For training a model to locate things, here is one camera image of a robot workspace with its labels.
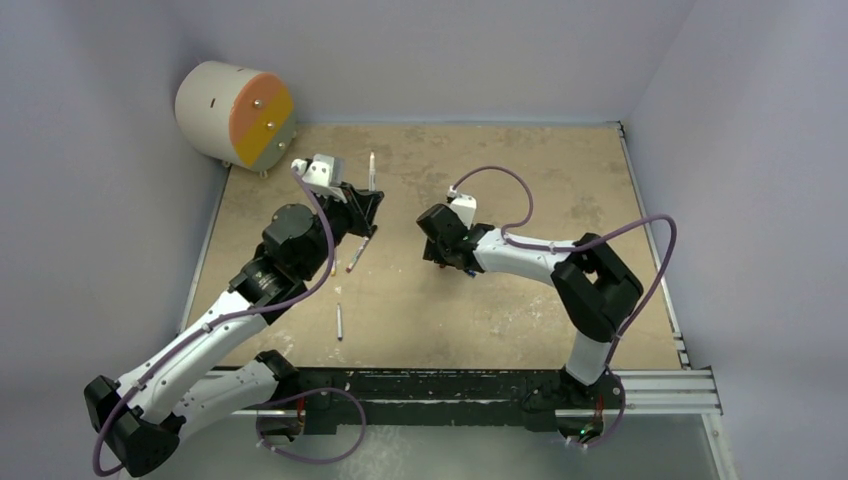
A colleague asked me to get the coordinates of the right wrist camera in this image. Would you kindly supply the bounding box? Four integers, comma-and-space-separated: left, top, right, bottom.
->
447, 186, 478, 229

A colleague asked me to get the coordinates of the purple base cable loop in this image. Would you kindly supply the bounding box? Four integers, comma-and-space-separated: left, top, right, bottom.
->
255, 384, 368, 464

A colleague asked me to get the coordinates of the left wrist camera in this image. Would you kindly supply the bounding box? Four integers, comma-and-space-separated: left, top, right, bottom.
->
291, 154, 347, 203

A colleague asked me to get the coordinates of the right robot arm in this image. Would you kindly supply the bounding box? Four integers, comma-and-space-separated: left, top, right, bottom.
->
416, 203, 644, 407

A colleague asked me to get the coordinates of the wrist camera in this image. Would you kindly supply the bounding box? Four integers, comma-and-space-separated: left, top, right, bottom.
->
291, 154, 347, 203
447, 186, 478, 229

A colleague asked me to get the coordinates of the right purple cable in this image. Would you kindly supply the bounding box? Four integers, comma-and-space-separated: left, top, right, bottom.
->
450, 166, 678, 366

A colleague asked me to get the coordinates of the white pen black end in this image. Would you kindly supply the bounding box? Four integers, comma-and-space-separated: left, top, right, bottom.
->
336, 303, 344, 342

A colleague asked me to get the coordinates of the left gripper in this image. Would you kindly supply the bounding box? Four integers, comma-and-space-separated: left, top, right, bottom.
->
300, 181, 382, 279

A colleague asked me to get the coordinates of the round cabinet with coloured drawers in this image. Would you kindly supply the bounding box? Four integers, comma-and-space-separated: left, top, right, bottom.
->
174, 61, 297, 178

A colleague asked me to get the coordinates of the black base frame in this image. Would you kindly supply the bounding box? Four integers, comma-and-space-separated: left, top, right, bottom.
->
255, 350, 625, 444

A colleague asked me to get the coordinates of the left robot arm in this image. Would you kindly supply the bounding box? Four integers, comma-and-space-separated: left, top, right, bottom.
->
83, 183, 384, 478

